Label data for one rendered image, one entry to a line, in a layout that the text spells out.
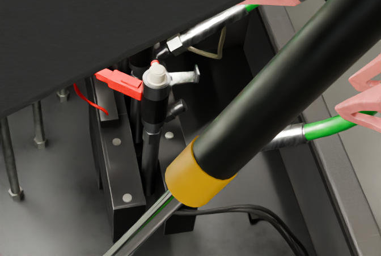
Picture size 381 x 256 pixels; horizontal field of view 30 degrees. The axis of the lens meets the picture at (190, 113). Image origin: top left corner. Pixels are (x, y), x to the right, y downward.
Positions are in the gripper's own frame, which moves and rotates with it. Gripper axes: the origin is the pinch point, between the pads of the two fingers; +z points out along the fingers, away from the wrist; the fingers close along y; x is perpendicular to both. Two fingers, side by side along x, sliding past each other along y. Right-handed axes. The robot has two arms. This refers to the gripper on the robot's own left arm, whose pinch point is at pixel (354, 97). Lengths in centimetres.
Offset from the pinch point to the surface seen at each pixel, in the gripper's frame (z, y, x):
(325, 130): 2.7, 2.3, 1.2
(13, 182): 50, 10, -1
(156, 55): 27.3, -5.1, -4.1
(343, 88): 111, -91, 95
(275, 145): 6.9, 4.2, 0.5
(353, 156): 99, -68, 100
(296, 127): 5.1, 2.6, 0.2
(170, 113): 22.9, 1.1, -1.3
